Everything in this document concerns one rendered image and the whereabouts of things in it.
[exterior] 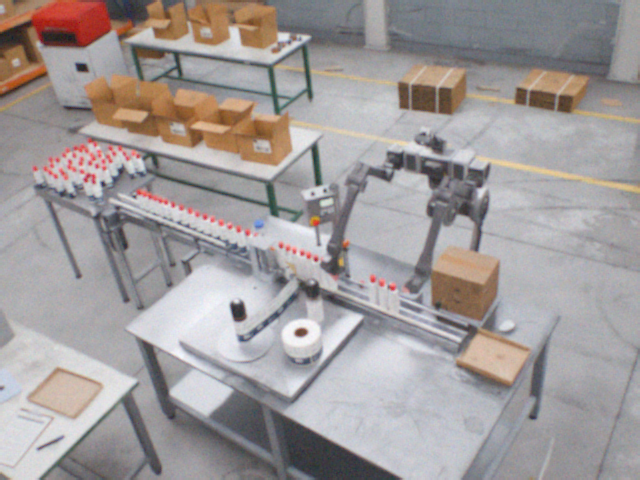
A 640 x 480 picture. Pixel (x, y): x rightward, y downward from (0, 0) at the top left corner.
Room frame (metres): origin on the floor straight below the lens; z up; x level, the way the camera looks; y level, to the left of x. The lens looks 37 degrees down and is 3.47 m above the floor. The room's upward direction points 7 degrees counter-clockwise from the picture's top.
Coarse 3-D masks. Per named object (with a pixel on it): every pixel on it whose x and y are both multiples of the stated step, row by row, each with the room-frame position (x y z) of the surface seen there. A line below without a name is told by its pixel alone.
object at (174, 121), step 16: (176, 96) 5.61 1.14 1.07; (192, 96) 5.53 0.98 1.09; (160, 112) 5.41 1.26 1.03; (176, 112) 5.57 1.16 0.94; (192, 112) 5.47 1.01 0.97; (160, 128) 5.34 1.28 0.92; (176, 128) 5.24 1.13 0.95; (192, 128) 5.19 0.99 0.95; (176, 144) 5.26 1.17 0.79; (192, 144) 5.18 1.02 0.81
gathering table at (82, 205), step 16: (128, 176) 4.64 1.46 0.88; (48, 192) 4.55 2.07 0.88; (80, 192) 4.49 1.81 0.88; (112, 192) 4.43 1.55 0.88; (128, 192) 4.40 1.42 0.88; (48, 208) 4.58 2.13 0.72; (80, 208) 4.21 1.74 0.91; (96, 208) 4.23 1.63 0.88; (96, 224) 4.18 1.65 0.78; (64, 240) 4.58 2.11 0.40; (112, 256) 4.19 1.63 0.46
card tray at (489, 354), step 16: (480, 336) 2.52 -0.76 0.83; (496, 336) 2.49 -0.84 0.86; (464, 352) 2.42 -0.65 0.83; (480, 352) 2.41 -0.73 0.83; (496, 352) 2.40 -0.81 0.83; (512, 352) 2.38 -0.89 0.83; (528, 352) 2.34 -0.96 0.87; (480, 368) 2.27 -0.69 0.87; (496, 368) 2.29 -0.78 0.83; (512, 368) 2.28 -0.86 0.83
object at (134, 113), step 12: (144, 84) 5.85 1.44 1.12; (156, 84) 5.78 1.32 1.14; (144, 96) 5.83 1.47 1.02; (156, 96) 5.76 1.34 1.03; (120, 108) 5.62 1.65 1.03; (132, 108) 5.74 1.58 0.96; (144, 108) 5.84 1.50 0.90; (132, 120) 5.40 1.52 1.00; (144, 120) 5.50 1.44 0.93; (132, 132) 5.59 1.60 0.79; (144, 132) 5.53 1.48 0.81; (156, 132) 5.46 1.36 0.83
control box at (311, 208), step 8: (328, 184) 3.20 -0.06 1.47; (304, 192) 3.15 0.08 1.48; (320, 192) 3.13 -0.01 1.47; (328, 192) 3.12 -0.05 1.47; (304, 200) 3.10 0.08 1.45; (312, 200) 3.08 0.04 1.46; (304, 208) 3.13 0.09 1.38; (312, 208) 3.08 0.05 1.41; (320, 208) 3.09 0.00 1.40; (304, 216) 3.15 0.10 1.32; (312, 216) 3.08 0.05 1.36; (320, 216) 3.09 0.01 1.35; (328, 216) 3.10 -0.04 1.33; (336, 216) 3.11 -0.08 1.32; (312, 224) 3.07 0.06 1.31
